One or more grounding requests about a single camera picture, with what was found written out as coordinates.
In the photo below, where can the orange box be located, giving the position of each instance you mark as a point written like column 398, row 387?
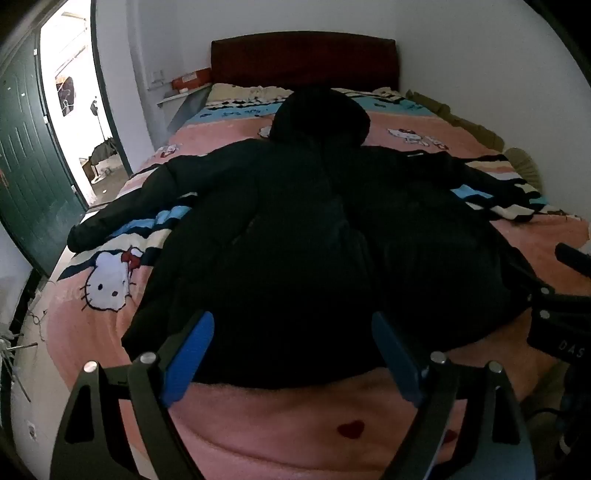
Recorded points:
column 190, row 79

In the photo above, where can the pink cartoon cat blanket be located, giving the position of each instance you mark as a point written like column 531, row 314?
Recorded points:
column 286, row 429

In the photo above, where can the olive green bedding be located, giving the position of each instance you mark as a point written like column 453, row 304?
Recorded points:
column 480, row 131

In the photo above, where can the dark green door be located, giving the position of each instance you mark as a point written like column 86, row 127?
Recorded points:
column 32, row 175

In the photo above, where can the white wall switch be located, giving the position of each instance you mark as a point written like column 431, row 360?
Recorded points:
column 156, row 78

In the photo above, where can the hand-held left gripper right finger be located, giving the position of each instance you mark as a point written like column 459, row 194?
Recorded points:
column 392, row 350

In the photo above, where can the black hooded jacket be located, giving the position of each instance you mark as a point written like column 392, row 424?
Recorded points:
column 304, row 230

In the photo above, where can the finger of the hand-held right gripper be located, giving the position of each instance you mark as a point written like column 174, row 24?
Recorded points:
column 575, row 258
column 547, row 291

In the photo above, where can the dark red bed headboard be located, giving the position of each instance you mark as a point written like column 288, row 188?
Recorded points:
column 304, row 62

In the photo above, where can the white wall shelf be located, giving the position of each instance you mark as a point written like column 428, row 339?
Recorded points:
column 178, row 97

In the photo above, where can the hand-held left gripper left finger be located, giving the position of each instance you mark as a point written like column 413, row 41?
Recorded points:
column 191, row 355

